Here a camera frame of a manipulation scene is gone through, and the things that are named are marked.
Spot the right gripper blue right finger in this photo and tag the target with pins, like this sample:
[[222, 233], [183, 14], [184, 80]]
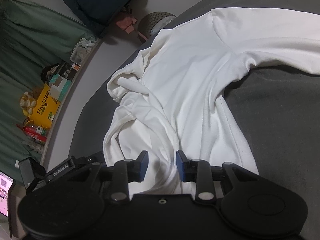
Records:
[[197, 171]]

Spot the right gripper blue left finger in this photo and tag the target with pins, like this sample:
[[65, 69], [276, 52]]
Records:
[[125, 172]]

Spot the white long sleeve shirt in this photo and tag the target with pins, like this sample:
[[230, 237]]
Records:
[[170, 97]]

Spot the phone screen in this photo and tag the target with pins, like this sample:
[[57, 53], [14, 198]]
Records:
[[5, 187]]

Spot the red snack packet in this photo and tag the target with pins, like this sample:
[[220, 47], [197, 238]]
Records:
[[36, 133]]

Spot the yellow cardboard box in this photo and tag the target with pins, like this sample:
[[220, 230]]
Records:
[[45, 110]]

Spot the stuffed toy animal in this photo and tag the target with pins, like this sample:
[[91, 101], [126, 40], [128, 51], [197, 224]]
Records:
[[27, 103]]

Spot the white and teal box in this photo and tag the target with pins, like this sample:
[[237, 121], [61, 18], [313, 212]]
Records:
[[59, 86]]

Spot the black cap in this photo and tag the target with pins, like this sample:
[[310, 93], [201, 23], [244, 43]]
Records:
[[48, 72]]

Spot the clear plastic storage box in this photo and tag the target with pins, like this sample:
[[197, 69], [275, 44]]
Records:
[[81, 51]]

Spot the green curtain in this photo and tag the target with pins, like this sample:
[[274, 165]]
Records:
[[32, 37]]

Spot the pink hanging cloth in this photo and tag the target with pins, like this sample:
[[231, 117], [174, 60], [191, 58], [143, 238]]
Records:
[[126, 23]]

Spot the white plastic bag in basket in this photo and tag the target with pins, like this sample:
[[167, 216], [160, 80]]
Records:
[[161, 24]]

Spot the woven grey basket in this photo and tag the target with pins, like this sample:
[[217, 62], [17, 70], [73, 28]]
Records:
[[152, 23]]

